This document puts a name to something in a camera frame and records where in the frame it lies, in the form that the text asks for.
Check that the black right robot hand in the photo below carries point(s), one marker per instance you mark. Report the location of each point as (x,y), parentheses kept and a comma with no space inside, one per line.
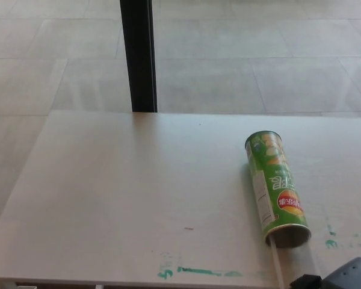
(346,275)

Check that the green chips can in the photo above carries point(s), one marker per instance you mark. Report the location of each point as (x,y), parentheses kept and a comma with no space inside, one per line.
(273,186)

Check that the black vertical post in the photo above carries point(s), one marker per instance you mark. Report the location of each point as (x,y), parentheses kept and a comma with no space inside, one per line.
(140,60)

